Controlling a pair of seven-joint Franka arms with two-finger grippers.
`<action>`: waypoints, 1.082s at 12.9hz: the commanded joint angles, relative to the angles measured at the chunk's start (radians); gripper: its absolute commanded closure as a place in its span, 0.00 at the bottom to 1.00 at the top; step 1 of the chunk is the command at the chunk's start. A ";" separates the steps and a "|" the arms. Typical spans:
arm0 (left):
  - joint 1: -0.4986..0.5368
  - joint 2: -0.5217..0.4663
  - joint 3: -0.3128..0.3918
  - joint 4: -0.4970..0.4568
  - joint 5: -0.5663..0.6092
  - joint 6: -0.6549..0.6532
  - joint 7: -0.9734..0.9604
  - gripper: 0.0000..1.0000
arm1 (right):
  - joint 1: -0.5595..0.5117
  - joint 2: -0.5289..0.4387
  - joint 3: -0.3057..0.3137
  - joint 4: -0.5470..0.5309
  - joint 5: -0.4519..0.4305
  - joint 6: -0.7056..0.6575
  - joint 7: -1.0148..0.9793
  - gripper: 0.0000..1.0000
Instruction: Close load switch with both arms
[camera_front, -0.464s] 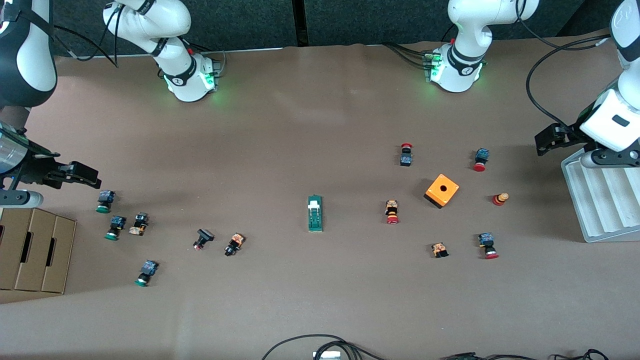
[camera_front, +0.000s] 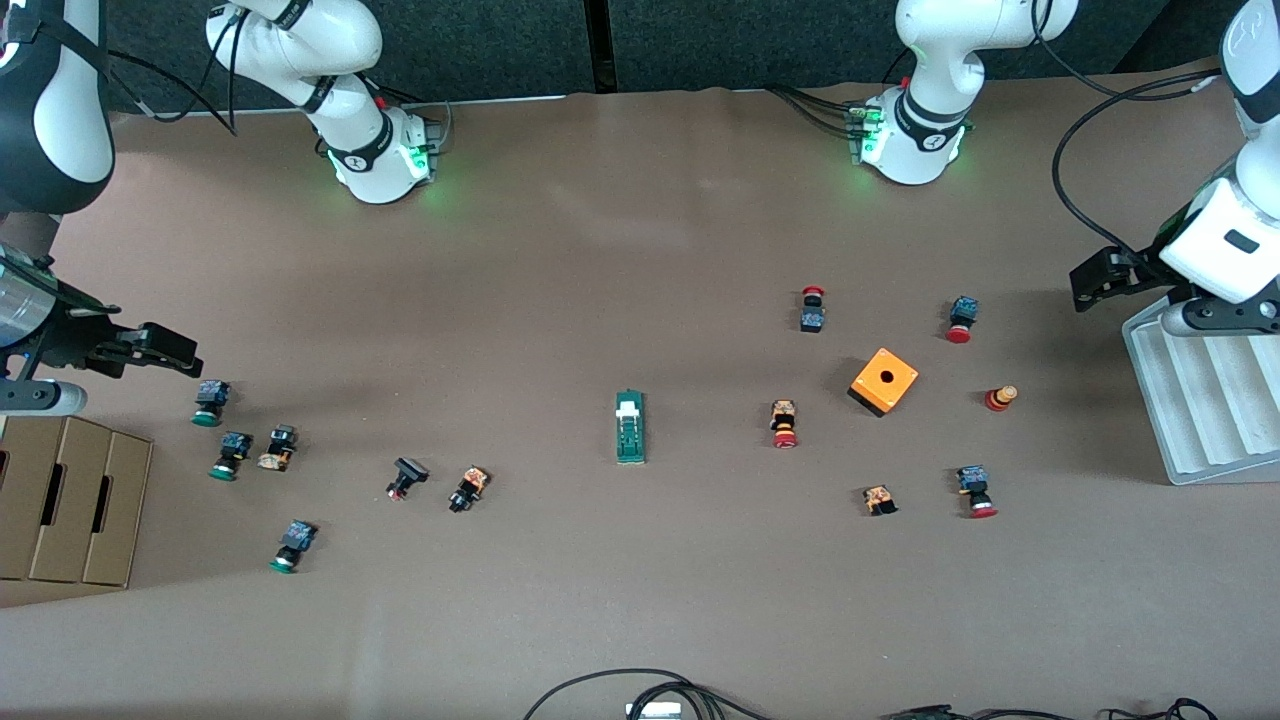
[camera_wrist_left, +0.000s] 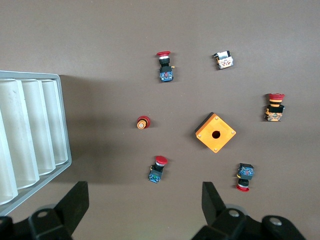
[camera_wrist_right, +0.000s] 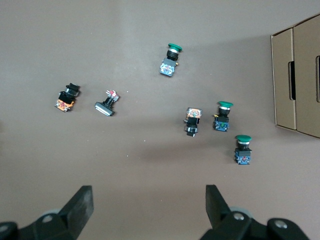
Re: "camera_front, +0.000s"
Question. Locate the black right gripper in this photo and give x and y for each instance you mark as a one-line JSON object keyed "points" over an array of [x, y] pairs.
{"points": [[72, 336]]}

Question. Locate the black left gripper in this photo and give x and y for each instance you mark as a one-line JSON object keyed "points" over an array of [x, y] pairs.
{"points": [[1137, 268]]}

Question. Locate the green load switch white slider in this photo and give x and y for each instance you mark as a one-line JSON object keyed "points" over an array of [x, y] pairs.
{"points": [[630, 440]]}

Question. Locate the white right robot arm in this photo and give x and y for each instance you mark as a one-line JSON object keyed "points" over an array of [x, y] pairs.
{"points": [[350, 50]]}

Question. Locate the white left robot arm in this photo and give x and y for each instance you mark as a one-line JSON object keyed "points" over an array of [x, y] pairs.
{"points": [[935, 140]]}

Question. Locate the green pushbutton blue block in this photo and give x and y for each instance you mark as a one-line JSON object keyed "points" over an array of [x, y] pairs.
{"points": [[231, 452], [293, 543], [210, 400]]}

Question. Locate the red mushroom button blue block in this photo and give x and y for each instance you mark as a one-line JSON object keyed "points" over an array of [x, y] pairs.
{"points": [[812, 318], [962, 315]]}

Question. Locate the black selector orange block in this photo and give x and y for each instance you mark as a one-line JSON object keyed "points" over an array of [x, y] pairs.
{"points": [[278, 447]]}

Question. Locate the red yellow emergency stop head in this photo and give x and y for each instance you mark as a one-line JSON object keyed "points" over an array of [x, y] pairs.
{"points": [[999, 398]]}

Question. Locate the brown cardboard divider box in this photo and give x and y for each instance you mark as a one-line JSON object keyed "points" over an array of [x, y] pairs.
{"points": [[70, 500]]}

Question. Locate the grey ribbed plastic tray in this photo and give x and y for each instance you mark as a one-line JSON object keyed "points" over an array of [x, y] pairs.
{"points": [[1200, 420]]}

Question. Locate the red mushroom button silver collar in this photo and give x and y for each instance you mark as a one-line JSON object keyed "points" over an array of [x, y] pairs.
{"points": [[974, 488]]}

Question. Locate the black square red pushbutton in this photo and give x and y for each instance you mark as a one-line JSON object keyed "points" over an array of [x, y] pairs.
{"points": [[407, 476]]}

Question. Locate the orange black contact block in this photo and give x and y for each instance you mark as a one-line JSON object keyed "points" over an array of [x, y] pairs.
{"points": [[879, 499]]}

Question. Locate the black pushbutton orange block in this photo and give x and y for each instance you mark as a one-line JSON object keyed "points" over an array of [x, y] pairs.
{"points": [[468, 488]]}

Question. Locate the red yellow emergency stop button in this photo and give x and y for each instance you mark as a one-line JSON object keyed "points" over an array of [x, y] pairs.
{"points": [[784, 423]]}

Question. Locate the orange button enclosure box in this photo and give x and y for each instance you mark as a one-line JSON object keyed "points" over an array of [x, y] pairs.
{"points": [[900, 382]]}

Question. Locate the black partition post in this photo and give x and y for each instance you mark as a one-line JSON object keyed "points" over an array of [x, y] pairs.
{"points": [[598, 40]]}

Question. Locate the silver aluminium frame piece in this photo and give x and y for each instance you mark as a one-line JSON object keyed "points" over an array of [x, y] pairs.
{"points": [[653, 712]]}

